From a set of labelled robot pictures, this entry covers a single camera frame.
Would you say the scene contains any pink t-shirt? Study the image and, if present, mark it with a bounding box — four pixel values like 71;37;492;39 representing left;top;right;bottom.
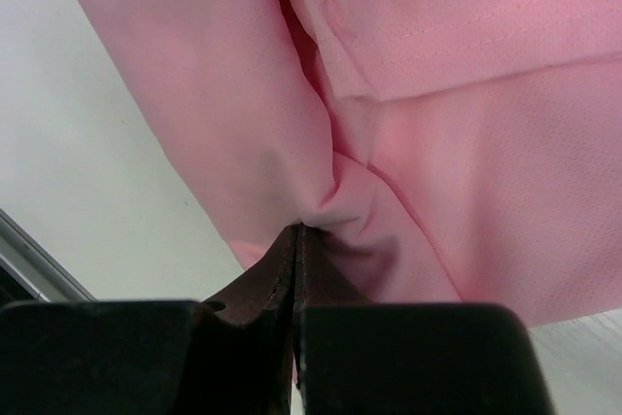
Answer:
78;0;621;325

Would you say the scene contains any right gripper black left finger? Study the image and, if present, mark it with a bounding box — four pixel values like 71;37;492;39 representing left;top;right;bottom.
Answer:
1;226;297;414

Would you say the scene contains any aluminium rail frame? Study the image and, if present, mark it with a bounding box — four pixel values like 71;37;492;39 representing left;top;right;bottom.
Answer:
1;211;95;302

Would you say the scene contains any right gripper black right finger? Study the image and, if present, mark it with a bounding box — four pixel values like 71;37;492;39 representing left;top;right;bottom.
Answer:
294;225;549;414

